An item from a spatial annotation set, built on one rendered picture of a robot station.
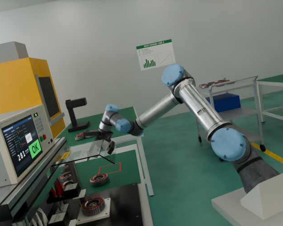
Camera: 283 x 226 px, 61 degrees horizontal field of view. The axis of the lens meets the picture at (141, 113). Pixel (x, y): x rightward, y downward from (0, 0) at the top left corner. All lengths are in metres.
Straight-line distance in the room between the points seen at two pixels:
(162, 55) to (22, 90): 3.37
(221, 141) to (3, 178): 0.76
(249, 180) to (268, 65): 6.30
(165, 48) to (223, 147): 5.43
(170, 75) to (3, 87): 3.89
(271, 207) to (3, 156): 0.95
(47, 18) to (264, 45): 5.42
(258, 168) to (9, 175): 0.89
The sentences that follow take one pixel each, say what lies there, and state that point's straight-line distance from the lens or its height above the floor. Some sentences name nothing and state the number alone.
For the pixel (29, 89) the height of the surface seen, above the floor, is 1.42.
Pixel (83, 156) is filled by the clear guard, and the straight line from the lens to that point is 1.11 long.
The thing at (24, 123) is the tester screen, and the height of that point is 1.28.
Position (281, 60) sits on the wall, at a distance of 7.44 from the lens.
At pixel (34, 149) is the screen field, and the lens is 1.06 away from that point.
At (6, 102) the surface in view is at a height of 1.29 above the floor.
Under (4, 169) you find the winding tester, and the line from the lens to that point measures 0.90.
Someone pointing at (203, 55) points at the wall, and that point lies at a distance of 6.51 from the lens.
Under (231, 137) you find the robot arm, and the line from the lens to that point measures 0.96.
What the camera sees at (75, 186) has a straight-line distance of 1.22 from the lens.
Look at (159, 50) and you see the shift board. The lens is 6.25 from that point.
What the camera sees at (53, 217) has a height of 0.92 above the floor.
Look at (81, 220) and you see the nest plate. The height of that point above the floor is 0.78.
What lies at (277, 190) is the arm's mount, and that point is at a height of 0.84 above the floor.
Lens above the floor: 1.39
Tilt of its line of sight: 11 degrees down
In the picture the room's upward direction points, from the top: 12 degrees counter-clockwise
